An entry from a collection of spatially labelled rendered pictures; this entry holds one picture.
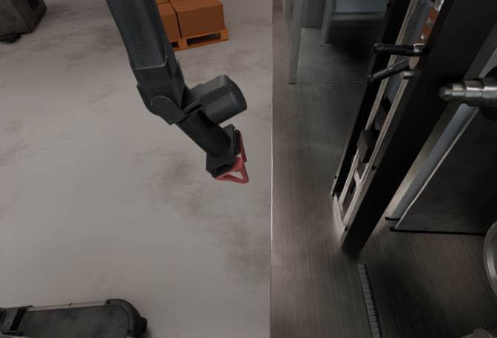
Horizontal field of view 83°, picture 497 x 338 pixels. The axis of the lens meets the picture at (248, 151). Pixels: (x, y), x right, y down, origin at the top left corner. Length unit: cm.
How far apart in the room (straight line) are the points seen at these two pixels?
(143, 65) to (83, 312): 123
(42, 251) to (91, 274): 37
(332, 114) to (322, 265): 55
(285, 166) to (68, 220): 160
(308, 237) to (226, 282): 97
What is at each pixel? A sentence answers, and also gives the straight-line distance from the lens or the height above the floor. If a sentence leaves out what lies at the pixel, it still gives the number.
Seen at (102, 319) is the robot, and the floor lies 24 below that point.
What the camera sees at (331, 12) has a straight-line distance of 108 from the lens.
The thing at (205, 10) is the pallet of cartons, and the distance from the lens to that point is 357.
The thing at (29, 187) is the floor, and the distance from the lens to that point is 248.
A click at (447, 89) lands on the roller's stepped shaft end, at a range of 38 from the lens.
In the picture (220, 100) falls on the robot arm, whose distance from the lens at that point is 47.
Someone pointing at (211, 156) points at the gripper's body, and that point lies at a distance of 55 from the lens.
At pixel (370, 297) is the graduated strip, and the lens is 68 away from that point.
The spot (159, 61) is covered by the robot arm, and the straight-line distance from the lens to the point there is 43.
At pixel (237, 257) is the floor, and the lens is 166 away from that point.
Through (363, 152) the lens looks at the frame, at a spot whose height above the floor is 115.
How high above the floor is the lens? 152
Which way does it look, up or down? 46 degrees down
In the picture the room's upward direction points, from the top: 2 degrees counter-clockwise
